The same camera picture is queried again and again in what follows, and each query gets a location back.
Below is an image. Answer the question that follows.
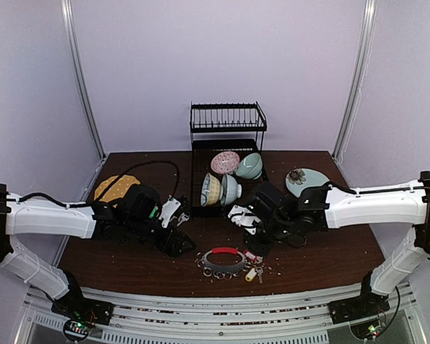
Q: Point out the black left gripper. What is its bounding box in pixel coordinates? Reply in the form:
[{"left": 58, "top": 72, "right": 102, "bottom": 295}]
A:
[{"left": 125, "top": 215, "right": 196, "bottom": 258}]

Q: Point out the red tag key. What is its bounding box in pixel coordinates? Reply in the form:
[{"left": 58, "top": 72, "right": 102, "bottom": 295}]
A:
[{"left": 243, "top": 250, "right": 263, "bottom": 264}]

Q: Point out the yellow tag key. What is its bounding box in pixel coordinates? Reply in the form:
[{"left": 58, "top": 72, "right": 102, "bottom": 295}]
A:
[{"left": 244, "top": 267, "right": 257, "bottom": 282}]

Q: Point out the large grey red keyring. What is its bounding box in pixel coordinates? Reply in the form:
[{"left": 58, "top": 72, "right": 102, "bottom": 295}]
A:
[{"left": 195, "top": 247, "right": 248, "bottom": 280}]

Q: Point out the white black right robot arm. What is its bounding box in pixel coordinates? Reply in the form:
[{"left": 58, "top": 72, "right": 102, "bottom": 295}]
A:
[{"left": 231, "top": 171, "right": 430, "bottom": 317}]

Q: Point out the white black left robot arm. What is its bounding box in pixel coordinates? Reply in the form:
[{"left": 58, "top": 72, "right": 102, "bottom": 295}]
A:
[{"left": 0, "top": 183, "right": 196, "bottom": 318}]

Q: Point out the blue yellow patterned bowl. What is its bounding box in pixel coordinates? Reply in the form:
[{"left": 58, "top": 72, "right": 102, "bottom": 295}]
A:
[{"left": 200, "top": 173, "right": 223, "bottom": 207}]

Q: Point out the grey blue ribbed bowl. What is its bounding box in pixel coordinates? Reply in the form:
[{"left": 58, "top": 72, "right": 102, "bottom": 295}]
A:
[{"left": 220, "top": 174, "right": 242, "bottom": 206}]

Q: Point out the light blue flower plate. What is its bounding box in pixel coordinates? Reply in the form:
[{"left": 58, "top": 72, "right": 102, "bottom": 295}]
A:
[{"left": 285, "top": 168, "right": 330, "bottom": 197}]

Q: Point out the yellow dotted plate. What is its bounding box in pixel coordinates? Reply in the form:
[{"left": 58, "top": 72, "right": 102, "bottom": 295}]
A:
[{"left": 94, "top": 175, "right": 140, "bottom": 203}]

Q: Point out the green celadon bowl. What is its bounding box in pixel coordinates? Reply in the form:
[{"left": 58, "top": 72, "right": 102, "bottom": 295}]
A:
[{"left": 235, "top": 153, "right": 263, "bottom": 180}]

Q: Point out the pink patterned bowl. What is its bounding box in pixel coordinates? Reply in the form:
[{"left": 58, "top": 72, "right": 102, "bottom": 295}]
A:
[{"left": 211, "top": 150, "right": 240, "bottom": 174}]

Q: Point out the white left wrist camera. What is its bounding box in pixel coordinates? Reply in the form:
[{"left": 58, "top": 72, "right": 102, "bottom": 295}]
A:
[{"left": 158, "top": 196, "right": 191, "bottom": 229}]

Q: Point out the black wire dish rack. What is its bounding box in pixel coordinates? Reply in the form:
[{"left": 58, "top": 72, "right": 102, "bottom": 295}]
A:
[{"left": 189, "top": 102, "right": 269, "bottom": 217}]

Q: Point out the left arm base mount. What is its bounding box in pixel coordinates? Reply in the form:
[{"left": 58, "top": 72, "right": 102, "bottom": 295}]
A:
[{"left": 50, "top": 299, "right": 114, "bottom": 343}]

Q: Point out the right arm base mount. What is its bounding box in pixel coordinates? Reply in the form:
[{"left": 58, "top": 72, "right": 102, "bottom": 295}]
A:
[{"left": 328, "top": 296, "right": 390, "bottom": 341}]

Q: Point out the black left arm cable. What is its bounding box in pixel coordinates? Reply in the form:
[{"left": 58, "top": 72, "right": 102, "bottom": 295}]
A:
[{"left": 6, "top": 161, "right": 181, "bottom": 212}]

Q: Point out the right aluminium frame post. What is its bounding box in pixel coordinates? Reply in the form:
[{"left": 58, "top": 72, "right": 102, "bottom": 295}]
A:
[{"left": 333, "top": 0, "right": 378, "bottom": 164}]

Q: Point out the aluminium frame post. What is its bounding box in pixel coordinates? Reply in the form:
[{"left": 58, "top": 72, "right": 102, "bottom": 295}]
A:
[
  {"left": 60, "top": 0, "right": 106, "bottom": 160},
  {"left": 333, "top": 0, "right": 378, "bottom": 164}
]

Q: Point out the left aluminium frame post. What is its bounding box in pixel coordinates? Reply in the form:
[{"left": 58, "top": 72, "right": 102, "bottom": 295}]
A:
[{"left": 60, "top": 0, "right": 106, "bottom": 160}]

